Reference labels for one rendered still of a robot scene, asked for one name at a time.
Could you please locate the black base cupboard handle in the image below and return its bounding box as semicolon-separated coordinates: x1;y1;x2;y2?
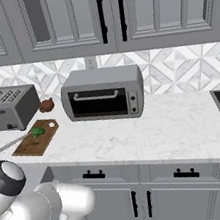
130;190;141;218
144;189;156;219

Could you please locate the grey drawer front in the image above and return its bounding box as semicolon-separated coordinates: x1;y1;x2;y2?
146;151;220;196
50;154;129;195

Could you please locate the white wall socket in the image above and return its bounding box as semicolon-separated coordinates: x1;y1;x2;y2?
84;55;99;71

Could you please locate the grey toaster oven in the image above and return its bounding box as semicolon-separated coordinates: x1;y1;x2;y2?
56;59;150;130

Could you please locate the black wall cupboard handle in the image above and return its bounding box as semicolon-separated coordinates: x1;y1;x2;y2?
115;0;132;43
95;0;111;45

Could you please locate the grey metal cutting tool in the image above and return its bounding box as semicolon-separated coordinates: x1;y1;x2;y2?
0;131;38;157

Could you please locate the green broccoli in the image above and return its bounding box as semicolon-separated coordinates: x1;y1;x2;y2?
29;125;47;140

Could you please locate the brown wooden cutting board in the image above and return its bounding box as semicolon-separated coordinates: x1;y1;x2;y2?
6;116;64;162

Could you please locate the grey four-slot toaster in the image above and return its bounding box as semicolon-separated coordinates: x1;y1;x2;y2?
0;81;46;135

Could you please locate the black drawer handle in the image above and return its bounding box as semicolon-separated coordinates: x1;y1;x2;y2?
172;164;201;182
81;167;107;182

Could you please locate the grey base cupboard door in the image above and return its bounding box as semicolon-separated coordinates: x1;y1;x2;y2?
140;170;220;220
81;174;148;220

